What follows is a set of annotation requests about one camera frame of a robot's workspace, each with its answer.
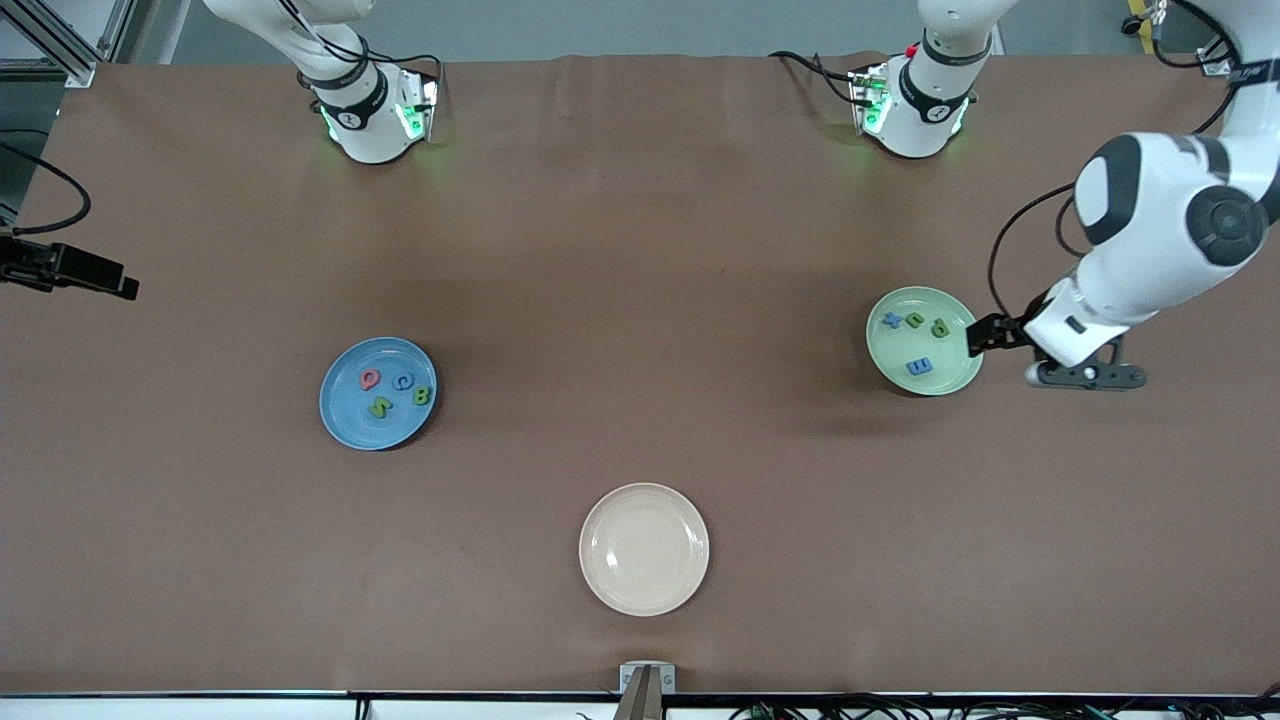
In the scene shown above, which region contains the green plate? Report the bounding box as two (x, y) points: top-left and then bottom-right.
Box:
(866, 287), (986, 398)

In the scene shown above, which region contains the blue plate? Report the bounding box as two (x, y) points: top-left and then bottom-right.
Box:
(319, 337), (439, 452)

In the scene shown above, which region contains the beige plate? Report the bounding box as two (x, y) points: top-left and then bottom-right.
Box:
(579, 483), (711, 618)

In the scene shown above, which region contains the brown table mat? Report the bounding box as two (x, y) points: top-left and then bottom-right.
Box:
(0, 52), (1280, 697)

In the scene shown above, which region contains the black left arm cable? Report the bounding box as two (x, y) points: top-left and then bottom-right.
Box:
(988, 0), (1241, 326)

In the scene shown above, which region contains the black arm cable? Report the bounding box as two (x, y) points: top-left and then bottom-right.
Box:
(0, 140), (94, 239)
(988, 0), (1241, 326)

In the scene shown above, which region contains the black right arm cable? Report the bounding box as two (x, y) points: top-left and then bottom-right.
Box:
(0, 140), (94, 239)

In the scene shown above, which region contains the aluminium frame profile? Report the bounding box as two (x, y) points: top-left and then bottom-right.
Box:
(1198, 0), (1280, 77)
(0, 0), (136, 89)

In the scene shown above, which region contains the black base power cable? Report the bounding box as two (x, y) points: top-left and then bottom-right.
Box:
(768, 50), (871, 106)

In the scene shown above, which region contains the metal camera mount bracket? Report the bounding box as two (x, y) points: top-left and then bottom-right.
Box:
(619, 662), (677, 720)

